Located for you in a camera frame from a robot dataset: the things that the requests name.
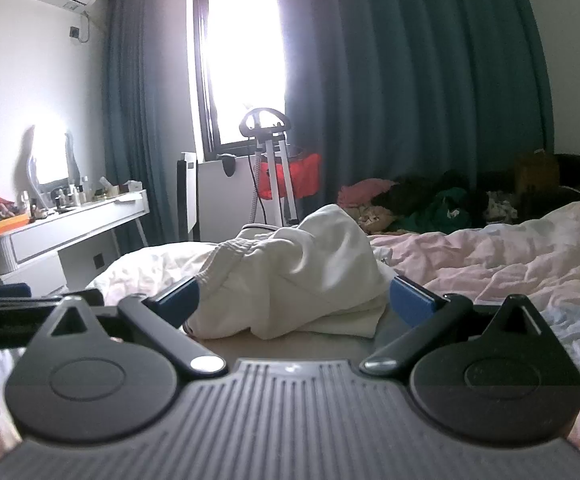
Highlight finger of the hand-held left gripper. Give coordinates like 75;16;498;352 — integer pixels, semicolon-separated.
0;284;106;312

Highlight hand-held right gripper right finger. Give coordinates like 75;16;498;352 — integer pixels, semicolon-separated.
360;276;568;376

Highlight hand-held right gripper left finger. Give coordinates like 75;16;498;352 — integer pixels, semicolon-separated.
27;276;228;378

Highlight white garment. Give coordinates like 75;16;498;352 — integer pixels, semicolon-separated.
182;204;397;341

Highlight orange tray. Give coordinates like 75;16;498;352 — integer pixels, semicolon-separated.
0;211;32;239

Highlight white vanity desk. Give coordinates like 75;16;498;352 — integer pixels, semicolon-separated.
0;189;151;297

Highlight patterned beige cloth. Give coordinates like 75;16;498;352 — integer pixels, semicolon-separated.
357;204;397;236

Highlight green garment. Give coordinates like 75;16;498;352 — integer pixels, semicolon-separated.
404;187;474;234

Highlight black folded stand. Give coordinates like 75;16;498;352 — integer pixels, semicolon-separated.
176;152;202;244

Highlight white radiator panel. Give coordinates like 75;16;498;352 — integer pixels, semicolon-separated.
197;157;272;244

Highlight cluster of cosmetic bottles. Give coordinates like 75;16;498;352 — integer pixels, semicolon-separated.
20;175;97;221

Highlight pale pink blanket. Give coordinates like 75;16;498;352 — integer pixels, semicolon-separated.
85;197;580;461

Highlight pink clothing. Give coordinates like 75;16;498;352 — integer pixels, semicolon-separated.
338;178;397;209

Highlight floral cloth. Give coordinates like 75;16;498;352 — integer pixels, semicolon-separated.
484;190;519;224

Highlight lit vanity mirror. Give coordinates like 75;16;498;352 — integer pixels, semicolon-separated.
24;111;78;195

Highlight garment steamer stand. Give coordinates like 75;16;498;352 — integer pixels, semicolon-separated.
239;106;302;229

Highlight red cloth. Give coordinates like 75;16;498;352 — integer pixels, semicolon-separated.
262;152;322;199

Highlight yellow brown bag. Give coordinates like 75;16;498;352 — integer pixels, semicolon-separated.
514;151;562;197

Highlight teal curtain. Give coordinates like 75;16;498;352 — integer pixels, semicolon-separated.
272;0;557;223
102;0;200;256

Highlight dark framed window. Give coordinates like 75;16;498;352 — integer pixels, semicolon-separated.
187;0;291;157

